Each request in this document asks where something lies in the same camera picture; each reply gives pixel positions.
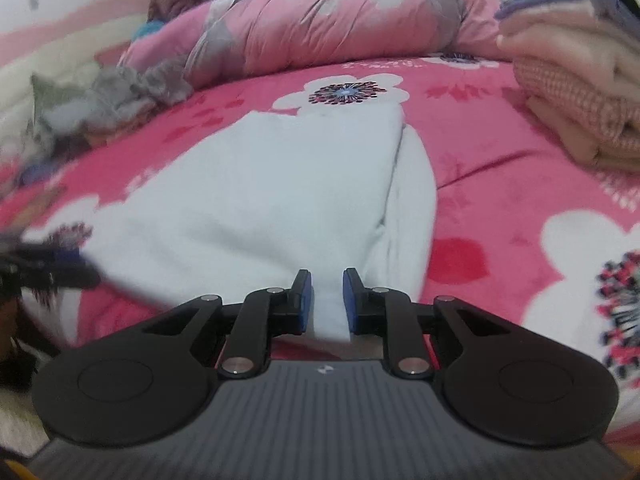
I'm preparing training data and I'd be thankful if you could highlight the pink floral quilt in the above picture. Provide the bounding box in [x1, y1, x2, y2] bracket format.
[120, 0, 511, 91]

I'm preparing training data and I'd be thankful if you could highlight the pile of grey clothes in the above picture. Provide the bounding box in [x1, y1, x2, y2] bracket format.
[30, 57, 196, 161]

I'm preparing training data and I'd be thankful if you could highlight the teal fleece blanket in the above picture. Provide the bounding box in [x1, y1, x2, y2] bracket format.
[131, 19, 168, 41]

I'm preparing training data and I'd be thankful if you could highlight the peach folded garment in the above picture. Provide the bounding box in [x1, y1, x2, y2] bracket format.
[525, 95, 640, 176]

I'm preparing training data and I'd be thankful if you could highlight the blue folded garment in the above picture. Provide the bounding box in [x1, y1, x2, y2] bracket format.
[500, 0, 640, 31]

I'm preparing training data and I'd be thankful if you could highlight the pink white headboard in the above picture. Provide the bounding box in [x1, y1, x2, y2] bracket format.
[0, 0, 166, 126]

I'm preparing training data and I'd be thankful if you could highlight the pink floral bed blanket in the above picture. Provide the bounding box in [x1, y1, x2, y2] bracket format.
[0, 52, 640, 456]

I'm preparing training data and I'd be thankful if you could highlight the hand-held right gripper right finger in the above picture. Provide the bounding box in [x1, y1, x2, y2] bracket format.
[342, 267, 513, 378]

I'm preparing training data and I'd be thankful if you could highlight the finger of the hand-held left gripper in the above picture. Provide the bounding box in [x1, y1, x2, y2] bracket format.
[0, 241, 103, 293]

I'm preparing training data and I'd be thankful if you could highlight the white sweatshirt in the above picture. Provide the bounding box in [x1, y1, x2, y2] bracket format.
[25, 107, 440, 346]

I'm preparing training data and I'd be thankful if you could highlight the pink checked folded garment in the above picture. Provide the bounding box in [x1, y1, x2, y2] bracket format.
[512, 57, 640, 146]

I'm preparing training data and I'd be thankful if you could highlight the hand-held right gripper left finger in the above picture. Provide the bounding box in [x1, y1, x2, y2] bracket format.
[142, 269, 313, 377]

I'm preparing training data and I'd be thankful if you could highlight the green patterned pillow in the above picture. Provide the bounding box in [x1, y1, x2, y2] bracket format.
[30, 72, 96, 126]

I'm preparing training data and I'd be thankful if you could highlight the cream folded garment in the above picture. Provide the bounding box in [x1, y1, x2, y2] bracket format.
[497, 2, 640, 96]

